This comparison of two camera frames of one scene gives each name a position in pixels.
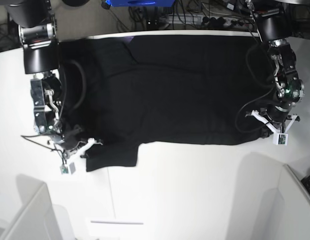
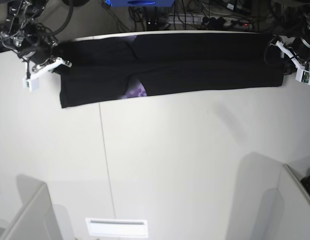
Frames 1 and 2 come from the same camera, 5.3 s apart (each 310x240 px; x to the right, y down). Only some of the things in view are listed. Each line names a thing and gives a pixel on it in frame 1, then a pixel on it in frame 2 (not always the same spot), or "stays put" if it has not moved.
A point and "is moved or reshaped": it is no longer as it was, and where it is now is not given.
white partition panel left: x=37 y=220 stays put
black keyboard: x=308 y=182 stays put
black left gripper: x=277 y=114 → x=301 y=50
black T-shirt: x=123 y=90 is moved or reshaped
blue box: x=140 y=3 stays put
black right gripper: x=70 y=138 → x=43 y=51
